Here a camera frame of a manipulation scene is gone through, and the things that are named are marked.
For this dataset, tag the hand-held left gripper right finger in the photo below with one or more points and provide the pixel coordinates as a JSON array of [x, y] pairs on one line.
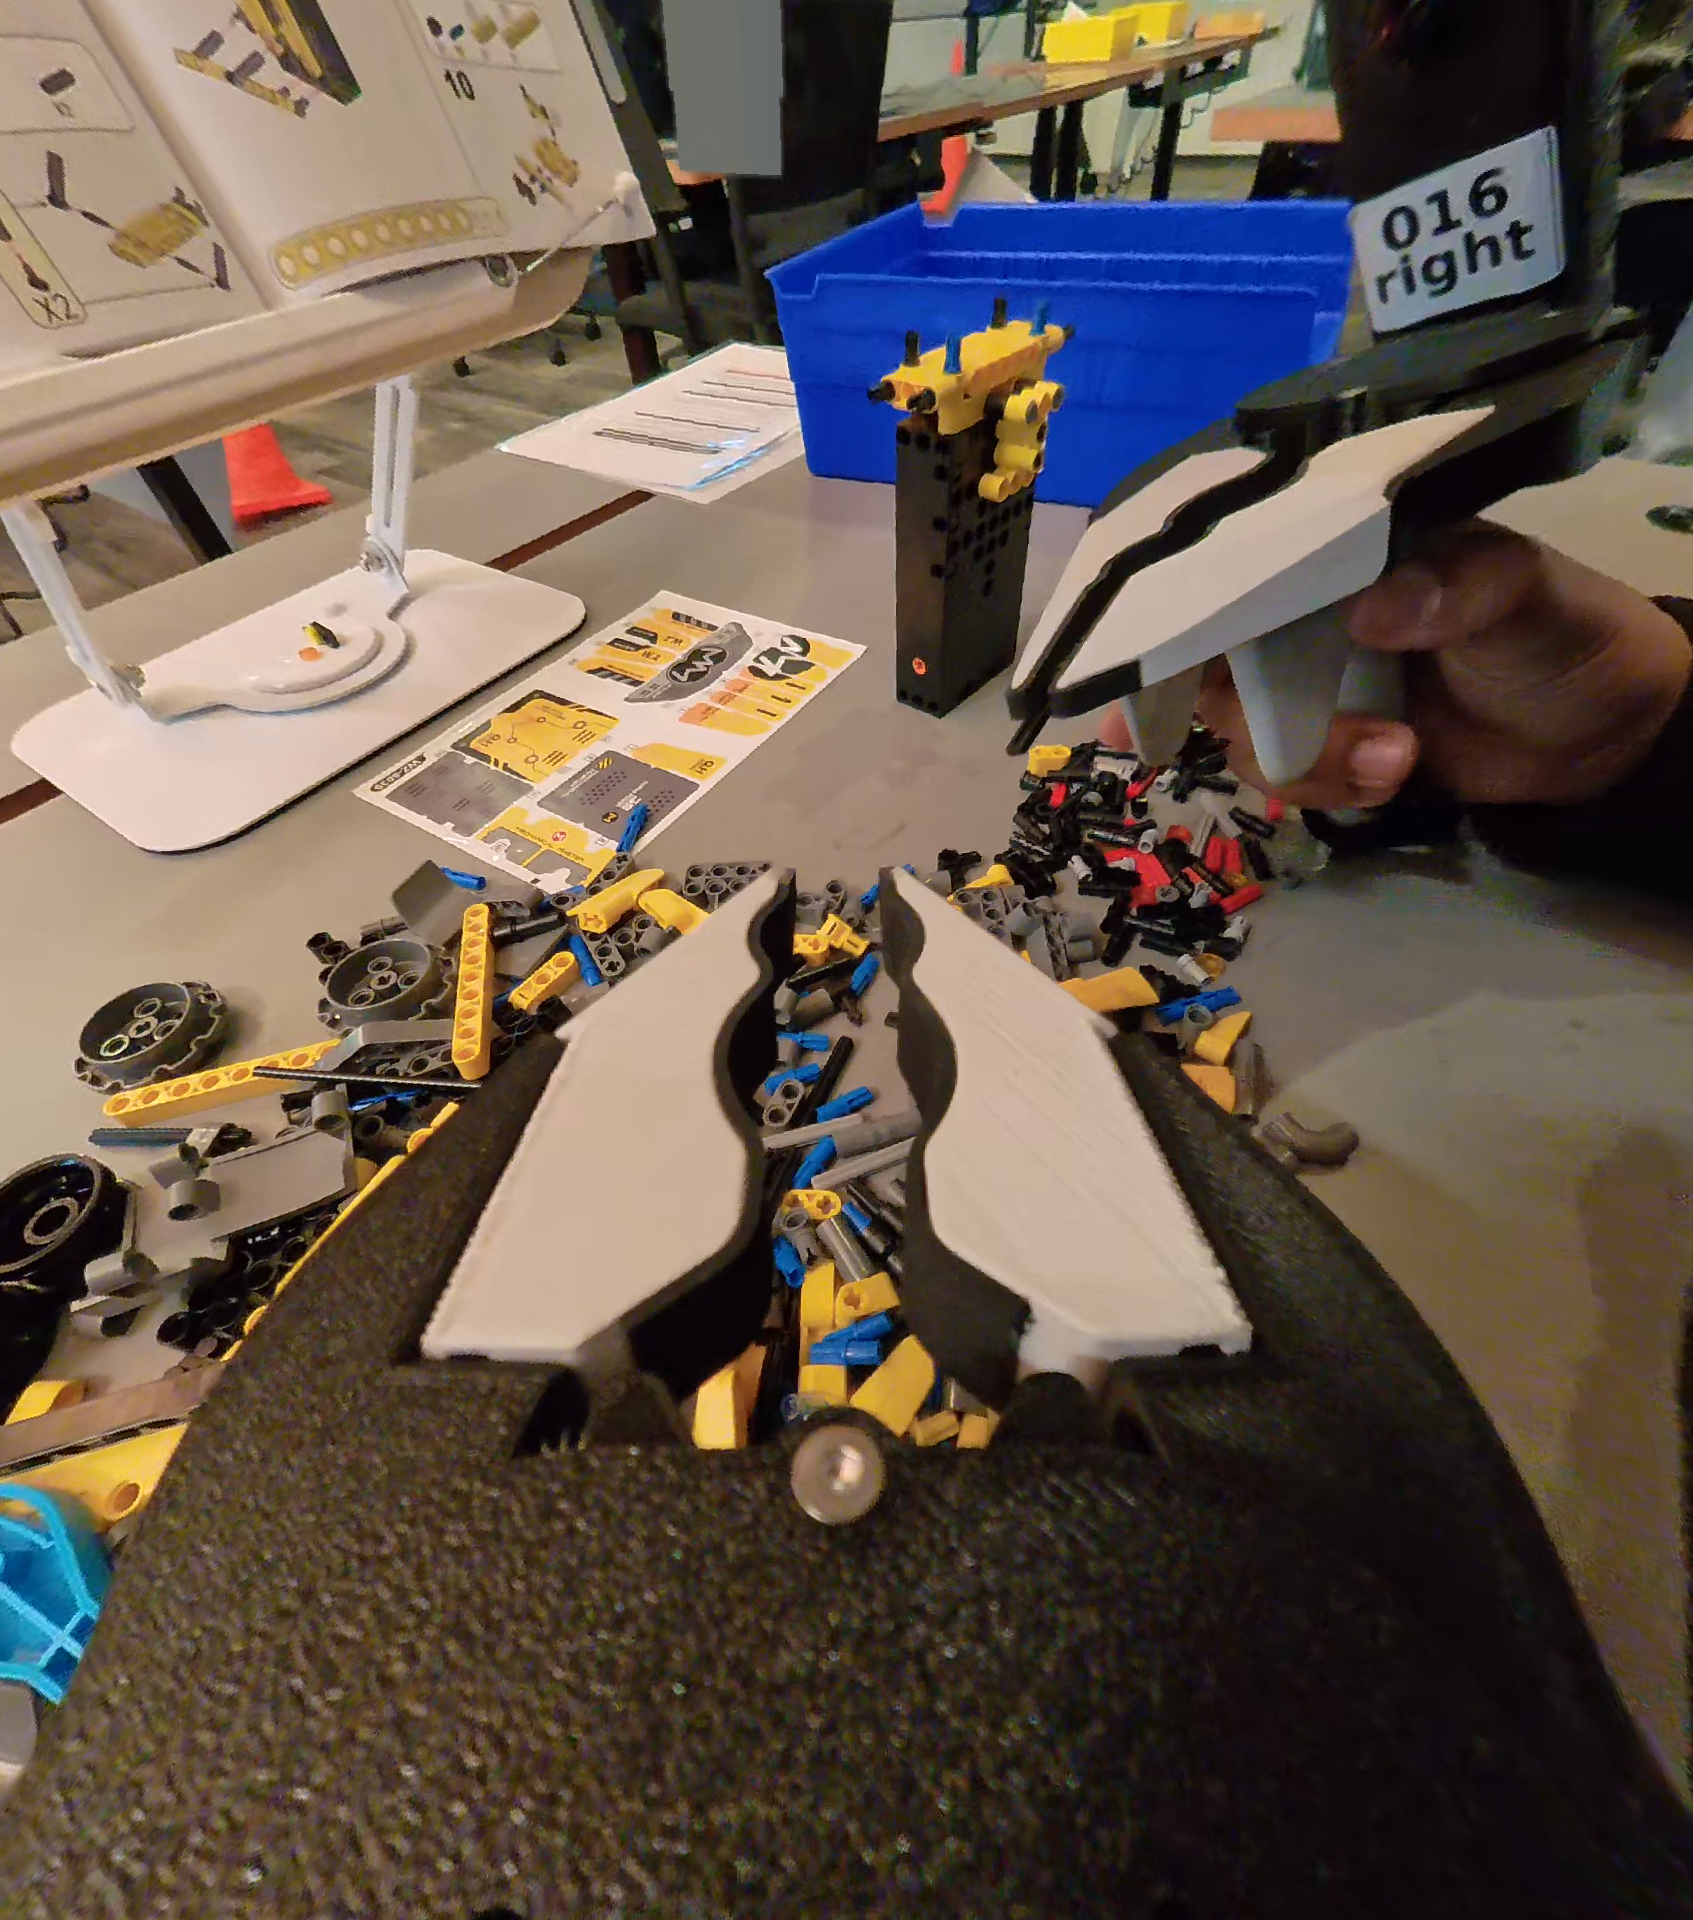
[[1073, 1185]]

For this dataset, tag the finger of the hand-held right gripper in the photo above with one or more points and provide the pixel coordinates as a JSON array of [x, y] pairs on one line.
[[1177, 495], [1266, 570]]

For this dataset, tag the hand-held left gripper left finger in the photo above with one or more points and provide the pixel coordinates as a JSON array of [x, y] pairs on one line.
[[607, 1185]]

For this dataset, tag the pile of toy building pieces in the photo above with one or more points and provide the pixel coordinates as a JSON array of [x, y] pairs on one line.
[[1147, 872]]

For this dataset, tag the person's right hand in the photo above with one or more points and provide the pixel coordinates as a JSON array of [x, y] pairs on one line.
[[1521, 677]]

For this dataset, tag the large blue plastic bin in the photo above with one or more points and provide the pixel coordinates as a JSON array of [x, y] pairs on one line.
[[1161, 374]]

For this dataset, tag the black and yellow toy tower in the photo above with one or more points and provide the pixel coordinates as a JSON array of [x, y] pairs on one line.
[[960, 570]]

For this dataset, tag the wooden office desk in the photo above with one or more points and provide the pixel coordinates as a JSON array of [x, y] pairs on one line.
[[1087, 75]]

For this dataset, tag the yellow storage bin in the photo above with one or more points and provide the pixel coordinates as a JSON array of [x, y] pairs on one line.
[[1087, 38]]

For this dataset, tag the orange traffic cone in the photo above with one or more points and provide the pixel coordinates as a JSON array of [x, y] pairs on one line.
[[268, 470], [949, 173]]

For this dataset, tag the yellow and grey sticker sheet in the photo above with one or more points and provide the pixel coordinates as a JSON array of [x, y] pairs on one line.
[[562, 751]]

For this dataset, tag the printed paper sheet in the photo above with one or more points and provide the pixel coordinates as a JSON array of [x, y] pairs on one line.
[[667, 429]]

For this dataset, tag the white book stand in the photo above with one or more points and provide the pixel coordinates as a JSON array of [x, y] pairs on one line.
[[186, 751]]

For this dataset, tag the open instruction booklet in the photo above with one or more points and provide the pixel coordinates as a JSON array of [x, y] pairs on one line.
[[186, 149]]

